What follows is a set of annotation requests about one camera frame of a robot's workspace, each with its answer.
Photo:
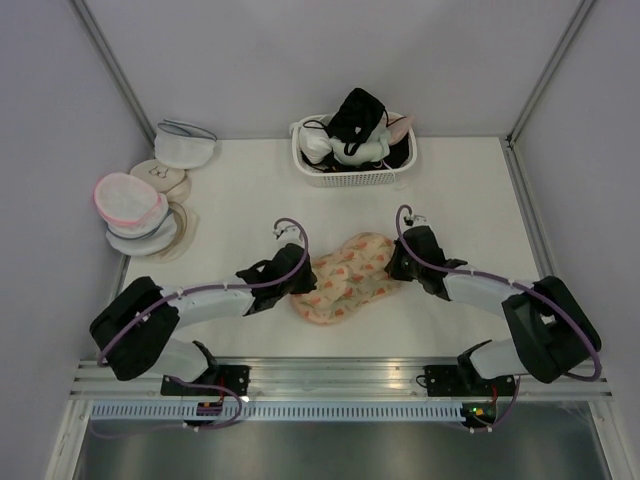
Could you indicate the aluminium front rail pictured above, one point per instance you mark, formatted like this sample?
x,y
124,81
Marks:
x,y
327,378

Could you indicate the floral peach laundry bag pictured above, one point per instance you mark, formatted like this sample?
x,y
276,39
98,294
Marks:
x,y
348,279

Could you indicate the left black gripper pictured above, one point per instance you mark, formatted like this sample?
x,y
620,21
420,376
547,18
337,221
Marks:
x,y
308,285

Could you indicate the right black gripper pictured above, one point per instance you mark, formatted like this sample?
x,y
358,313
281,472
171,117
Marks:
x,y
392,268

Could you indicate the white slotted cable duct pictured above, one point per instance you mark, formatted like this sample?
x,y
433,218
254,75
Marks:
x,y
280,410

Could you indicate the grey trimmed mesh bag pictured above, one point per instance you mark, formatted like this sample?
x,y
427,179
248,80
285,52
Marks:
x,y
148,243

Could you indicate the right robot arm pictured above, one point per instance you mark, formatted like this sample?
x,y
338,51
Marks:
x,y
453,280

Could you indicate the beige flat laundry bag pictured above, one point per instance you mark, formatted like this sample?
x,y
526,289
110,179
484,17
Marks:
x,y
187,221

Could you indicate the pink garment in basket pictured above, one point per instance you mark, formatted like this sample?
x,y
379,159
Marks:
x,y
397,129

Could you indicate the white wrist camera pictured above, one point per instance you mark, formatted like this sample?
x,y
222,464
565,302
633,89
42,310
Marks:
x,y
414,220
285,230

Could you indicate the white plastic laundry basket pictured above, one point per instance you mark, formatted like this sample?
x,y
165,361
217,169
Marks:
x,y
402,157

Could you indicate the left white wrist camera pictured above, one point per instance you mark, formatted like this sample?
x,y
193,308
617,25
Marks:
x,y
285,230

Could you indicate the black bra in basket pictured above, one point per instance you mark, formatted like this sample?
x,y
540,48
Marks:
x,y
358,116

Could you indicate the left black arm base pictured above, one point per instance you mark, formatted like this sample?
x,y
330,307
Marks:
x,y
235,378

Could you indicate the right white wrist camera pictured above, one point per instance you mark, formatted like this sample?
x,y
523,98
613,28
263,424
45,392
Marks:
x,y
414,220

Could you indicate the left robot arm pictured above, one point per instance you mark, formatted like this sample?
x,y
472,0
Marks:
x,y
135,332

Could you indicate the aluminium frame post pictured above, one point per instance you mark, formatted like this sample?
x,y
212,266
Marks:
x,y
568,37
101,45

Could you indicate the beige round laundry bag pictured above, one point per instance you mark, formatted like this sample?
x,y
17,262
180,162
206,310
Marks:
x,y
174,183

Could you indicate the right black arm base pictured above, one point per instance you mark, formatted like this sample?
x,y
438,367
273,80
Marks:
x,y
446,381

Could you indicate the pink trimmed mesh bag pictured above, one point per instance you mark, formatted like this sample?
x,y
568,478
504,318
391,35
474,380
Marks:
x,y
125,200

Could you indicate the white garment in basket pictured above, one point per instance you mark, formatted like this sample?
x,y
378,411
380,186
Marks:
x,y
315,143

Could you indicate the right aluminium frame post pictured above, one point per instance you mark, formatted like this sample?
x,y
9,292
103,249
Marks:
x,y
568,37

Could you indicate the right aluminium side rail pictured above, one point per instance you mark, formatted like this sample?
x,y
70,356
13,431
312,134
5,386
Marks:
x,y
537,240

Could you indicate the white mesh bag blue trim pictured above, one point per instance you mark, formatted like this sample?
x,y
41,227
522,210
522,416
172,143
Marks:
x,y
182,145

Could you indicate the left aluminium frame post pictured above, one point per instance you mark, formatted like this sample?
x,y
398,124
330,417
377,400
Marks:
x,y
101,45

